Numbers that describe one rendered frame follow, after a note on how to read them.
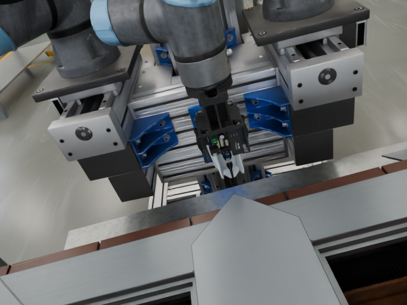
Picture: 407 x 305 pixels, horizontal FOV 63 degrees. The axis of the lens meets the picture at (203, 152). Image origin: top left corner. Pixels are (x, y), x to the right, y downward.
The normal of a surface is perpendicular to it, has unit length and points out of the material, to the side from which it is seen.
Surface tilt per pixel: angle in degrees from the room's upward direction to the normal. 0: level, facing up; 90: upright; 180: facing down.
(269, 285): 0
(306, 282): 0
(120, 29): 95
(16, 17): 122
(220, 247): 0
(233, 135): 90
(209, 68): 90
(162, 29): 101
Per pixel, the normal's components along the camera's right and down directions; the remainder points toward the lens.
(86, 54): 0.33, 0.22
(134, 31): -0.38, 0.80
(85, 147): 0.04, 0.61
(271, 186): -0.24, -0.76
